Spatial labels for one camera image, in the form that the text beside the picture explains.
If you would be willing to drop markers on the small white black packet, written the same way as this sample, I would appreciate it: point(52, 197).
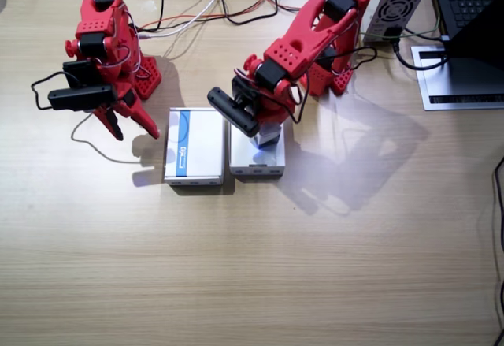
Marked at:
point(269, 135)

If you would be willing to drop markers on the red robot arm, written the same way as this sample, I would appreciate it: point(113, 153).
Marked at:
point(98, 19)
point(307, 34)

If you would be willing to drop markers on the plain white box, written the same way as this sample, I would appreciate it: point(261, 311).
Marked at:
point(242, 157)

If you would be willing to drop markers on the white box with blue stripe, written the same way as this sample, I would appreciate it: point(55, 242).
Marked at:
point(197, 145)

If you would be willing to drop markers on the black webcam on gripper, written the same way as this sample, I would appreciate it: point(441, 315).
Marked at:
point(82, 97)
point(234, 111)

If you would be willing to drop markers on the white power supply unit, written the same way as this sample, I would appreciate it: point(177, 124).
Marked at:
point(397, 3)

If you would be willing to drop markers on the silver metal plate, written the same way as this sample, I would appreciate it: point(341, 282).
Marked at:
point(453, 86)

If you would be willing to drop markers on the black laptop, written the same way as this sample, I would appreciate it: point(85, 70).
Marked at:
point(472, 3)

